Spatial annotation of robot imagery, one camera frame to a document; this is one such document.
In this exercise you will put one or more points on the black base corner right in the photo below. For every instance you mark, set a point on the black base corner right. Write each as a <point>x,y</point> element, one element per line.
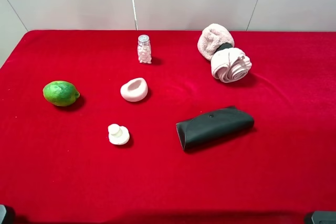
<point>320,217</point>

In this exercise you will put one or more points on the pink egg-shaped foam bowl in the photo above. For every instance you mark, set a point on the pink egg-shaped foam bowl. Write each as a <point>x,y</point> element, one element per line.
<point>135,90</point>

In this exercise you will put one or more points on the black glasses case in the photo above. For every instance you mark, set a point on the black glasses case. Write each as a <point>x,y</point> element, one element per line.
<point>211,126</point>

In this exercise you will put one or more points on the red table cloth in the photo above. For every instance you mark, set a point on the red table cloth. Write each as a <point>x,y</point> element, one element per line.
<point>57,164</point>

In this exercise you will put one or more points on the pink towel with band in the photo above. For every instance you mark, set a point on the pink towel with band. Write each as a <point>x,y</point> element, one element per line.
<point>228,63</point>

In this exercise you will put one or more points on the black base corner left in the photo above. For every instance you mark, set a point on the black base corner left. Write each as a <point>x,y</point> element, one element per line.
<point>7,215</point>

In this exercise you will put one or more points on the black base corner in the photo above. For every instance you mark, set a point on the black base corner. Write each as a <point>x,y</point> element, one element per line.
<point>320,217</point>
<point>7,215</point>

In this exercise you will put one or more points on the glass bottle of white pills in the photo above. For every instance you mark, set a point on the glass bottle of white pills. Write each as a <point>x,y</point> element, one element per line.
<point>144,49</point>

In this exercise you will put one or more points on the white mushroom-shaped toy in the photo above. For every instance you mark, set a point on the white mushroom-shaped toy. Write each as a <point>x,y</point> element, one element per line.
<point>118,135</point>

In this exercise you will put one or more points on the green lime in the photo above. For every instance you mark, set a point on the green lime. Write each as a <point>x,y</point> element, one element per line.
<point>61,93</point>

